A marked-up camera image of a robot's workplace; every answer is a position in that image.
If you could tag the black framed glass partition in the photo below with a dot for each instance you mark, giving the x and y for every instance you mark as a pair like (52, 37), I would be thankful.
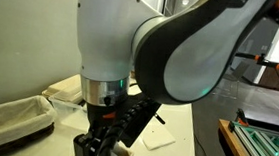
(172, 5)

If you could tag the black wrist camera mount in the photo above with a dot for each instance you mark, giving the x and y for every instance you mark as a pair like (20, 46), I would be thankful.
(142, 121)

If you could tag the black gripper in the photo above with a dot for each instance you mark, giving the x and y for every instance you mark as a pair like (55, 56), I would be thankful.
(104, 118)

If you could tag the white square napkin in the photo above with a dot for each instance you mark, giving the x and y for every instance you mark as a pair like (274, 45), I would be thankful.
(160, 138)

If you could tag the black rod orange clamps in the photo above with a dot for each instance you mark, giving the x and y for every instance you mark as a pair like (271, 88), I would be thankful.
(267, 61)

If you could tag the black red clamp tool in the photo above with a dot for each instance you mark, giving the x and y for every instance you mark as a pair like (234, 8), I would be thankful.
(241, 116)

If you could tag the round ceiling light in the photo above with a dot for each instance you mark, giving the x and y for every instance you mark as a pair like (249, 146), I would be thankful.
(185, 2)

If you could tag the cloth lined wicker basket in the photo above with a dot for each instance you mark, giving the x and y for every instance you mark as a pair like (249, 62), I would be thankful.
(9, 118)

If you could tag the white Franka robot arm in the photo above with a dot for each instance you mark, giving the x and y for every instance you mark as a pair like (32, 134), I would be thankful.
(109, 35)

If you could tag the wooden base board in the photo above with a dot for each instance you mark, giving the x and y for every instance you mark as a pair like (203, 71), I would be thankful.
(231, 142)

